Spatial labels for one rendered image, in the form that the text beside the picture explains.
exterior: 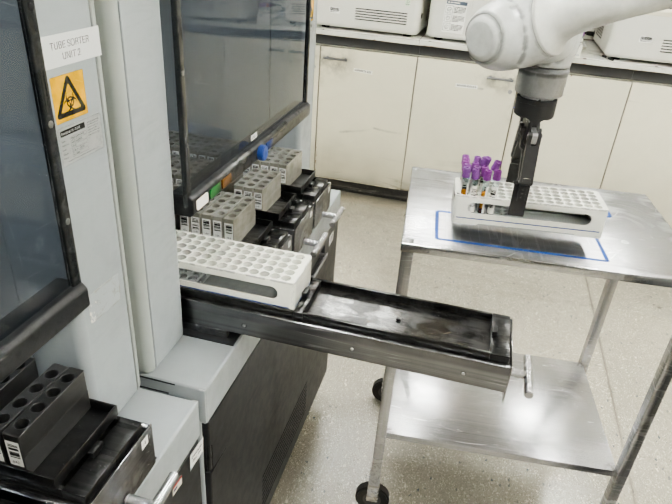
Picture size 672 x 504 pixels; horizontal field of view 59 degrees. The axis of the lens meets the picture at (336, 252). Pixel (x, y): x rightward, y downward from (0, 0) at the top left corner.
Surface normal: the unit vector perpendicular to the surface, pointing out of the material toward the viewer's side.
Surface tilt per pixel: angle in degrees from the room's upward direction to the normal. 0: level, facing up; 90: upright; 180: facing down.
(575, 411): 0
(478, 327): 0
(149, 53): 90
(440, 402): 0
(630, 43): 90
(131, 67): 90
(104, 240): 90
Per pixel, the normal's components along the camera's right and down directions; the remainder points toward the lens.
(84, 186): 0.96, 0.18
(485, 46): -0.80, 0.30
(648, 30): -0.26, 0.45
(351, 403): 0.07, -0.87
